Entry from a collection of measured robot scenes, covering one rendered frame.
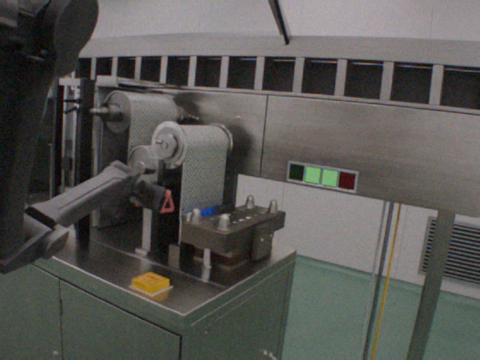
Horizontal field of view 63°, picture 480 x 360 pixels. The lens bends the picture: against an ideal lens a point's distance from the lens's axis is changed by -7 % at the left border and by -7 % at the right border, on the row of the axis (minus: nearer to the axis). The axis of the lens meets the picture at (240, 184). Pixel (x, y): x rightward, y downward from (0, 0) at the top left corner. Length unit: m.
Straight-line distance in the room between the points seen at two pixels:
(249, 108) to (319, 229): 2.59
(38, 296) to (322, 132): 1.11
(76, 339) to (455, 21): 3.43
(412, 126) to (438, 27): 2.49
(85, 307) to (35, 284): 0.27
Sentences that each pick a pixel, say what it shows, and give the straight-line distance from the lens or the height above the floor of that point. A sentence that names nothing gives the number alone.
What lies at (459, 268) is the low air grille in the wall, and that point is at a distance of 3.80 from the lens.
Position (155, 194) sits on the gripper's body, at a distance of 1.16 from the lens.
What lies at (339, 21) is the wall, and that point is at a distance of 3.97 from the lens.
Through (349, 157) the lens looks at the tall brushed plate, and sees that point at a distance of 1.38.
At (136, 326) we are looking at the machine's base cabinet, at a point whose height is 0.79.
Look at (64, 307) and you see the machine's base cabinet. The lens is 1.42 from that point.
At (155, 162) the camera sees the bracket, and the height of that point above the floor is 1.19.
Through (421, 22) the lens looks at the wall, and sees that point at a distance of 3.80.
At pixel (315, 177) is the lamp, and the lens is 1.42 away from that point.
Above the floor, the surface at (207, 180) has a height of 1.14.
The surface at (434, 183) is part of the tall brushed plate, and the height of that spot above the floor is 1.22.
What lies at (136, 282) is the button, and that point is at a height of 0.92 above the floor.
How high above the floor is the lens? 1.37
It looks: 10 degrees down
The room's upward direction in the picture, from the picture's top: 5 degrees clockwise
